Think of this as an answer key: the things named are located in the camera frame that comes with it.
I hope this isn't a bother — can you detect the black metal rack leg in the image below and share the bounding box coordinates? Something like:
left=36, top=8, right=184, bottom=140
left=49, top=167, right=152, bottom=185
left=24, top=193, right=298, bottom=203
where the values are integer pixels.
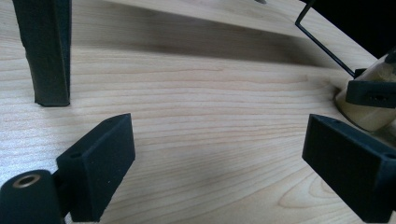
left=12, top=0, right=73, bottom=107

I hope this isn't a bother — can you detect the thin black wire frame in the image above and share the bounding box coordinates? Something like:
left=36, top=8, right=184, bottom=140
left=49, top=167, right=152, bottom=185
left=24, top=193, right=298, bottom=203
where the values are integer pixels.
left=294, top=0, right=358, bottom=78

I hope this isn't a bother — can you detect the beige object with black clamp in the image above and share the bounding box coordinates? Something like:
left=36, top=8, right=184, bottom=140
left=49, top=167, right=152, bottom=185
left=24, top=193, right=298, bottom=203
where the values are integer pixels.
left=333, top=52, right=396, bottom=133

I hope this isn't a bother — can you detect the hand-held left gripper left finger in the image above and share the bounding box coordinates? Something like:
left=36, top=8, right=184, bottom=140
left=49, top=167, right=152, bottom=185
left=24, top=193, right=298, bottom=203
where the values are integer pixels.
left=55, top=113, right=136, bottom=223

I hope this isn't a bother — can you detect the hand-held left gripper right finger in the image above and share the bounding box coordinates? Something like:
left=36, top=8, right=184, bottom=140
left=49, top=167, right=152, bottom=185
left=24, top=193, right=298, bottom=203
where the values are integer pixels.
left=302, top=114, right=396, bottom=224

